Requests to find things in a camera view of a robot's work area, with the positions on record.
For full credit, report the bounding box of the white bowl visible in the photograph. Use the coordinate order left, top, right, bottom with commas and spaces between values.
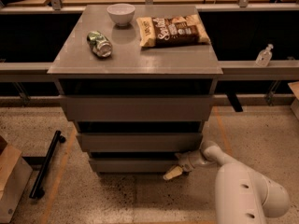
107, 3, 135, 26

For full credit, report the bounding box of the grey middle drawer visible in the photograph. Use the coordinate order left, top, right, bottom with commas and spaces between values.
77, 133, 203, 152

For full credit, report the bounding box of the grey drawer cabinet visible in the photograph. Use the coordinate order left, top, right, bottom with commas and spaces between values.
49, 6, 221, 160

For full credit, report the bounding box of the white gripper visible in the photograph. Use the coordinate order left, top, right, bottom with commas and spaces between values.
163, 149, 207, 181

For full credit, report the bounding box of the grey drawer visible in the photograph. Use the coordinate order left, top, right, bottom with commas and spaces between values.
89, 159, 178, 173
77, 133, 203, 152
60, 96, 212, 122

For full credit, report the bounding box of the crushed green soda can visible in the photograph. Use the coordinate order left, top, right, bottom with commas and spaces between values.
87, 31, 112, 58

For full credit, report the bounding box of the grey bottom drawer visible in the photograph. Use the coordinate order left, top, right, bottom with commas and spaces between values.
89, 159, 178, 173

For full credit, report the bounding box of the grey top drawer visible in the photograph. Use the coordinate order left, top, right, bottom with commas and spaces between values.
60, 96, 212, 122

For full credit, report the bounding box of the clear sanitizer pump bottle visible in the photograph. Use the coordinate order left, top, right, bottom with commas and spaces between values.
255, 44, 274, 67

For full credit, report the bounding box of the cardboard box on floor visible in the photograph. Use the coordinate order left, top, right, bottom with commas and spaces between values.
0, 136, 32, 224

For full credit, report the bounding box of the brown sea salt chip bag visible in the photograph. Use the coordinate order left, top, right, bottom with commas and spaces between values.
136, 14, 210, 48

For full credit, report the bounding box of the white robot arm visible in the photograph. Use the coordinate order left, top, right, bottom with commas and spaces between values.
164, 141, 291, 224

